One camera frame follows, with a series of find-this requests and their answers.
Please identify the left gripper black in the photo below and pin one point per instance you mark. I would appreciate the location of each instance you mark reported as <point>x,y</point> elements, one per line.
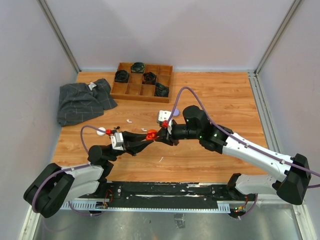
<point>134,143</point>

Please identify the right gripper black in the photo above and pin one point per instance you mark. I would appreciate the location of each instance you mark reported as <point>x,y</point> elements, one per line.
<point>164,136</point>

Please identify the orange earbud charging case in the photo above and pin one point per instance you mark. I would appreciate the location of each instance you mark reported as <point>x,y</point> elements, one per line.
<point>151,134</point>

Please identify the purple earbud charging case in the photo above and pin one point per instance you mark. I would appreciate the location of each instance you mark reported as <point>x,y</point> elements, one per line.
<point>176,113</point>

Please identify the white earbud charging case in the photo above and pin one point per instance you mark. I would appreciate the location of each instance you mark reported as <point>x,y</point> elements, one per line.
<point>101,131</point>

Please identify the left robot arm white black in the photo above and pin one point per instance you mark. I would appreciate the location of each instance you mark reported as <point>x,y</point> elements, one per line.
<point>56,185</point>

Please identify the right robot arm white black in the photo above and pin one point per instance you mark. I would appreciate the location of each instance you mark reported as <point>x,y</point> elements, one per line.
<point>286,176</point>

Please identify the dark blue rolled tie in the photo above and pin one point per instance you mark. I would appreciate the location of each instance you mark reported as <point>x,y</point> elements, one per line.
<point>161,90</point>

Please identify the wooden compartment tray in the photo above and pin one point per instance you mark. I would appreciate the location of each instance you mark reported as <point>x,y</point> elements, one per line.
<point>137,91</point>

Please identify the dark red rolled tie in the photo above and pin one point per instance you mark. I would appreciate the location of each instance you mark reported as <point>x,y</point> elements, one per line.
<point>149,78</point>

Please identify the grey checked cloth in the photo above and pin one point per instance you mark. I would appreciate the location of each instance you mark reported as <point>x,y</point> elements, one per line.
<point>80,102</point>

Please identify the dark rolled tie left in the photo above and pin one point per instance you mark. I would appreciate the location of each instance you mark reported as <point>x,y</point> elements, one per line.
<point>121,76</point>

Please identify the dark rolled tie top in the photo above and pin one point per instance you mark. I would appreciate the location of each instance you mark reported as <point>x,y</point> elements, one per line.
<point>138,67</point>

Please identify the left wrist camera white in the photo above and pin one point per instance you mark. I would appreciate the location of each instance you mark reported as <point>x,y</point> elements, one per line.
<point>117,141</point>

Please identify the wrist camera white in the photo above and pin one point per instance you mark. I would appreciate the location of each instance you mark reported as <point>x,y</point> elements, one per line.
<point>117,141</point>
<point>163,115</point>

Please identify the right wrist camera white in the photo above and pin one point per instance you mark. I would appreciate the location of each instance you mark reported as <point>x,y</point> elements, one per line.
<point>163,115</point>

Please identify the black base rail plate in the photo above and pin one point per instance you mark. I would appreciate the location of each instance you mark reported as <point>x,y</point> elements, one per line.
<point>165,194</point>

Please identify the white cable duct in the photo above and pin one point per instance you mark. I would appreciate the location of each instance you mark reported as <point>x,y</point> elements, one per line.
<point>93,205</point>

